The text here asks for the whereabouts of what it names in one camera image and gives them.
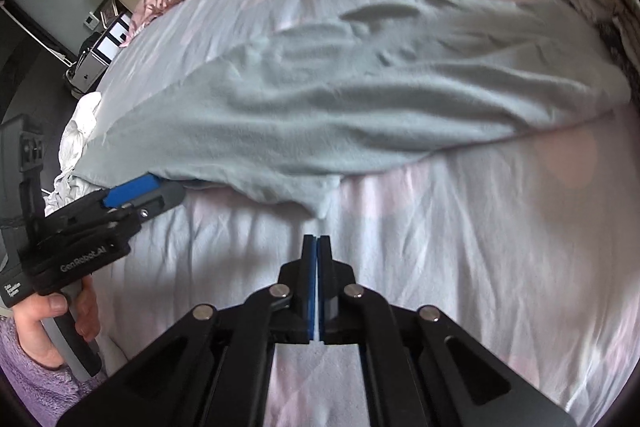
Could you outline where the light grey-green fleece garment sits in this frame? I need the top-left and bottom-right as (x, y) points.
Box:
(75, 0), (630, 217)

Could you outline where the purple sleeve forearm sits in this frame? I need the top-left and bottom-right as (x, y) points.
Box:
(0, 317), (107, 426)

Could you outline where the person's left hand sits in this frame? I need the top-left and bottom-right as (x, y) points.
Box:
(11, 275), (101, 371)

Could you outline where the white crumpled cloth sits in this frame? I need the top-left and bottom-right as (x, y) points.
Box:
(44, 92), (102, 216)

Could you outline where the bedside nightstand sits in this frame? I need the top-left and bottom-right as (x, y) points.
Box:
(65, 0), (131, 100)

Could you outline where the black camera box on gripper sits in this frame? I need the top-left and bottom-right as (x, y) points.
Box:
(1, 114), (44, 230)

